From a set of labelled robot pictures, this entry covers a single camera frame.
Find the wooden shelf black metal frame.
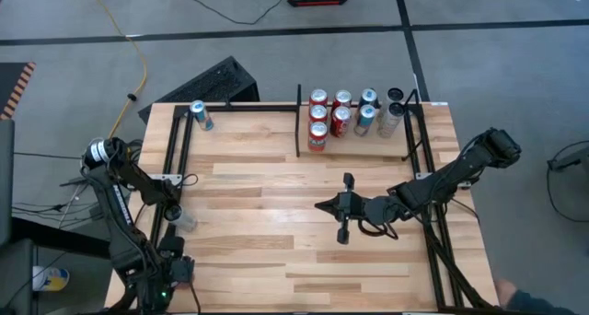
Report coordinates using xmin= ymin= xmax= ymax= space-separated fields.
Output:
xmin=295 ymin=83 xmax=422 ymax=163

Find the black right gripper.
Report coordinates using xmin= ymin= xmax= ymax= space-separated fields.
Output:
xmin=315 ymin=172 xmax=372 ymax=246

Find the white yellow blue container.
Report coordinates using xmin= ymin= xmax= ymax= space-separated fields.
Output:
xmin=31 ymin=265 xmax=71 ymax=292

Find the grey cabinet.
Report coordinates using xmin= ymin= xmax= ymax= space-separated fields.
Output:
xmin=0 ymin=119 xmax=38 ymax=315

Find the orange Fanta can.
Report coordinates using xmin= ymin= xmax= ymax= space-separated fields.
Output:
xmin=308 ymin=104 xmax=329 ymax=124
xmin=308 ymin=88 xmax=329 ymax=108
xmin=306 ymin=121 xmax=329 ymax=153

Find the black aluminium rail frame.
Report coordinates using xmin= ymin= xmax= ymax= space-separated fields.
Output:
xmin=120 ymin=101 xmax=496 ymax=314

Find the yellow power cable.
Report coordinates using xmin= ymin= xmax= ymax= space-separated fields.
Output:
xmin=85 ymin=0 xmax=149 ymax=141

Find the blue silver Red Bull can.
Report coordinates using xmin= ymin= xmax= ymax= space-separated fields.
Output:
xmin=189 ymin=99 xmax=215 ymax=133
xmin=352 ymin=103 xmax=377 ymax=137
xmin=358 ymin=87 xmax=379 ymax=109

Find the grey stand foot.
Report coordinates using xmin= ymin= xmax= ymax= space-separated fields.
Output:
xmin=547 ymin=144 xmax=589 ymax=172

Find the person's hand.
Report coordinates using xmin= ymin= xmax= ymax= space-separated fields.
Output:
xmin=494 ymin=279 xmax=519 ymax=309

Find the black floor cable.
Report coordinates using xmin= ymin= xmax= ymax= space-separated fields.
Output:
xmin=546 ymin=139 xmax=589 ymax=224
xmin=149 ymin=0 xmax=290 ymax=26

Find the black mat orange striped edge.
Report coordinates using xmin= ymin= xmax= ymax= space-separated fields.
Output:
xmin=0 ymin=61 xmax=37 ymax=122

